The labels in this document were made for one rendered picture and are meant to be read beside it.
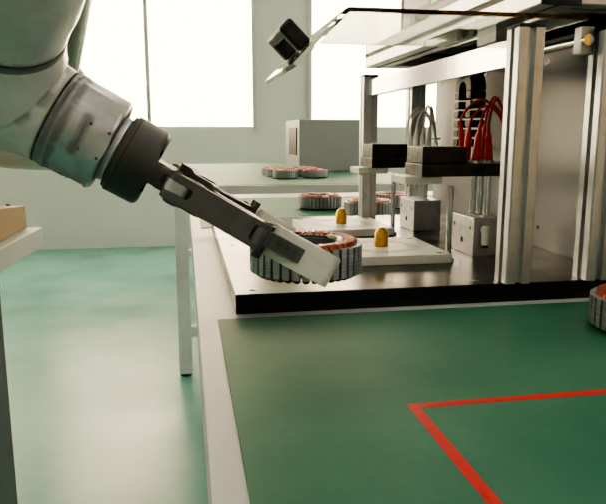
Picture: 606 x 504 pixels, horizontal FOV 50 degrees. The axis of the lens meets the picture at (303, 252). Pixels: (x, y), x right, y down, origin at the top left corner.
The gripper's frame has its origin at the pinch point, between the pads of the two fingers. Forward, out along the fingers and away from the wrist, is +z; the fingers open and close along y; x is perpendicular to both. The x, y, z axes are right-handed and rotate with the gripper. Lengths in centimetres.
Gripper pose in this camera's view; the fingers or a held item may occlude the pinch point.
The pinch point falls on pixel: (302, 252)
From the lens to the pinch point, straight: 65.4
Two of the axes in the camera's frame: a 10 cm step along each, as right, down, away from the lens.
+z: 8.5, 4.6, 2.5
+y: 1.9, 1.8, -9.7
